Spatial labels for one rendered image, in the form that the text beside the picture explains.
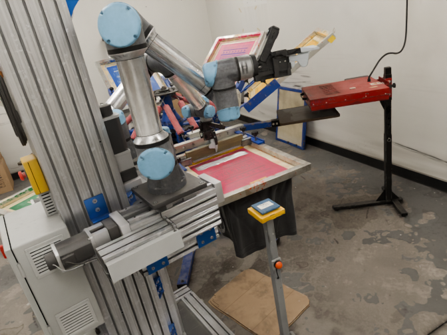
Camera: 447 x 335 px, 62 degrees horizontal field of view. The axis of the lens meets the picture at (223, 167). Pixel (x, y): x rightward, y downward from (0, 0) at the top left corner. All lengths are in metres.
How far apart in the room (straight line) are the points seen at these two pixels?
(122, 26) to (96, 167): 0.58
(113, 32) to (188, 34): 5.60
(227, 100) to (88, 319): 1.02
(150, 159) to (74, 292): 0.65
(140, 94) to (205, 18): 5.72
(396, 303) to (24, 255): 2.10
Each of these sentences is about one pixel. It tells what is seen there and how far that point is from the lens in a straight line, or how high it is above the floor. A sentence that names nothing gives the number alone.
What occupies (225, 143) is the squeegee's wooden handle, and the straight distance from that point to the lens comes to 2.43.
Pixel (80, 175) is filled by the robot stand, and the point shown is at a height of 1.37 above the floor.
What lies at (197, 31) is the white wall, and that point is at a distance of 6.77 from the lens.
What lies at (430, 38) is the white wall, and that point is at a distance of 3.58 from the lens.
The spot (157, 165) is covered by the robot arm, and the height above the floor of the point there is 1.42.
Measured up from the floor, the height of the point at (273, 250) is 0.73.
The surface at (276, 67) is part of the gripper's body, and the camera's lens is 1.21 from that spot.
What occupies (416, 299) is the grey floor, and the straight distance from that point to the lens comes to 2.72.
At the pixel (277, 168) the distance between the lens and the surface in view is 2.14.
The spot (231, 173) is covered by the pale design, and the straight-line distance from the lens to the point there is 2.18.
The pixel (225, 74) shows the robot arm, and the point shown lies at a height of 1.65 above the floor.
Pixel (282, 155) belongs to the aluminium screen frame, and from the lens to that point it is 2.22.
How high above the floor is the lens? 1.84
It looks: 23 degrees down
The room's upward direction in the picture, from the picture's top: 11 degrees counter-clockwise
